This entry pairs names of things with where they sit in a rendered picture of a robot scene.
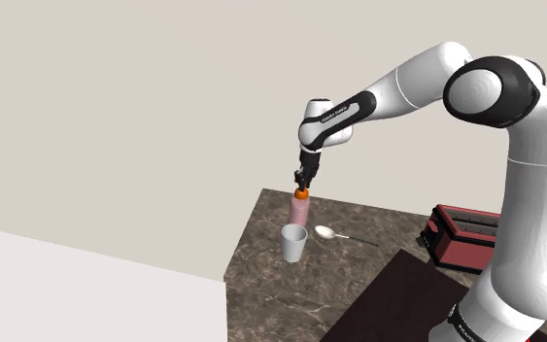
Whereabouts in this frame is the pink bottle with orange cap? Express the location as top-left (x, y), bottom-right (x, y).
top-left (288, 187), bottom-right (311, 228)

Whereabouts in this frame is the silver spoon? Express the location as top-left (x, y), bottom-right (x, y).
top-left (314, 224), bottom-right (379, 248)

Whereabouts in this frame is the white cup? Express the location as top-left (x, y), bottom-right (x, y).
top-left (281, 223), bottom-right (309, 264)

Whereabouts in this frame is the dark robot stand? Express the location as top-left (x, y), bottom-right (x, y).
top-left (319, 248), bottom-right (547, 342)

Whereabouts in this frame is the red toaster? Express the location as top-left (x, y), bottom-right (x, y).
top-left (419, 203), bottom-right (502, 275)

